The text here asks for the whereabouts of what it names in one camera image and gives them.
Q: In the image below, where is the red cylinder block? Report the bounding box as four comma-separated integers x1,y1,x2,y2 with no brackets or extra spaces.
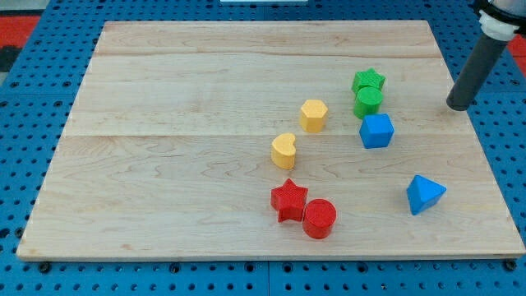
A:
302,198,337,239

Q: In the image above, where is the blue cube block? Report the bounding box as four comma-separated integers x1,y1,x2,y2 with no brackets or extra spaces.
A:
359,113,395,149

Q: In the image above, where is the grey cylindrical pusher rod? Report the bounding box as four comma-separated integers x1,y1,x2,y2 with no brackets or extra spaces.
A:
446,34,508,111

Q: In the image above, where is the green cylinder block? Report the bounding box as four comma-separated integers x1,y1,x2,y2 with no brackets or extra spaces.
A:
353,86,384,119

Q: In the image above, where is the wooden board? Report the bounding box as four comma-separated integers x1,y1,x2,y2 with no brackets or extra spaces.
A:
16,21,525,261

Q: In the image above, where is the yellow hexagon block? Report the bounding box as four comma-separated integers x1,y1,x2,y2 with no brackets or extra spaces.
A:
299,99,328,133

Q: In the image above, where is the yellow heart block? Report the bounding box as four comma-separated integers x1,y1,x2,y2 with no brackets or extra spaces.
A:
270,132,296,169

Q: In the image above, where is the green star block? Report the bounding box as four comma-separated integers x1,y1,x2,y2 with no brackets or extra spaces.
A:
351,68,385,94

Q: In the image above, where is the blue triangle block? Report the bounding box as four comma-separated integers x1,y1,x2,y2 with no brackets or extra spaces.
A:
406,174,447,215

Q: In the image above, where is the red star block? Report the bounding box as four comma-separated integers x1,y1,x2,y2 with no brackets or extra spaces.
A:
270,178,308,223

